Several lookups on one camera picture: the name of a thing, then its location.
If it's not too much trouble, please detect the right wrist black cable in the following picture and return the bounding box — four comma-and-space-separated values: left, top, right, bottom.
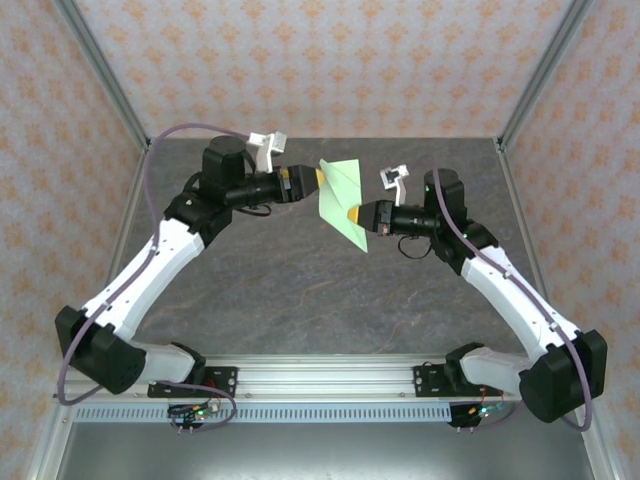
397, 234, 436, 262

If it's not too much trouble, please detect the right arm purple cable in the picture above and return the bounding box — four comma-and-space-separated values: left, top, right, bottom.
432, 167, 596, 432

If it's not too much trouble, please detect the aluminium mounting rail beam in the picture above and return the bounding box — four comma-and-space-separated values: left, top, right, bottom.
52, 355, 599, 401

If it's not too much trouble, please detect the aluminium table edge rail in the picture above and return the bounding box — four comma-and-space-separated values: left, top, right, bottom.
79, 144, 157, 364
495, 142, 571, 361

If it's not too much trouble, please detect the light green paper sheet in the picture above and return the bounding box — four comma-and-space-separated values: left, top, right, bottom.
317, 157, 370, 254

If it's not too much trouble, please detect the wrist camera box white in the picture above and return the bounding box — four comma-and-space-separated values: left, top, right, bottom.
379, 163, 409, 206
248, 131, 289, 174

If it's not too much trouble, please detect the grey metal shelf sheet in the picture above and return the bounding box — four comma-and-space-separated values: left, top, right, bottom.
54, 422, 596, 480

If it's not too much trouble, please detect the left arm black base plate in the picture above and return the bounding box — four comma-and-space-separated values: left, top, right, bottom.
147, 366, 239, 400

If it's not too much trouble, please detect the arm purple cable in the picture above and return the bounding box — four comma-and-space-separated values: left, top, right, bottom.
57, 122, 251, 431
432, 167, 596, 432

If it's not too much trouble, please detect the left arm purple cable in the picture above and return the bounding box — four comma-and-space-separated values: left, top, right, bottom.
57, 122, 251, 431

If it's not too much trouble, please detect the aluminium frame post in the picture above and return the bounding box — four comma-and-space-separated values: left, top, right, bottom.
52, 0, 154, 154
494, 0, 596, 152

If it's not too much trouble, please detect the slotted grey cable duct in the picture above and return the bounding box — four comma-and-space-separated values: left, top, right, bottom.
74, 405, 454, 423

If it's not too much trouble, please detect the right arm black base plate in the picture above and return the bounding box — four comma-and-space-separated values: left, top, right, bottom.
413, 364, 501, 400

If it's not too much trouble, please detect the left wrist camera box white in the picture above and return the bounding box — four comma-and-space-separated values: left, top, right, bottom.
248, 131, 289, 174

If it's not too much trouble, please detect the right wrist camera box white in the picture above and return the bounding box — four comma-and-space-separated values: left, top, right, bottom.
379, 163, 409, 206

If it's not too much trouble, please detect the aluminium lower frame bar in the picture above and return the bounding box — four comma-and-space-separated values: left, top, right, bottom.
572, 399, 619, 480
27, 399, 76, 480

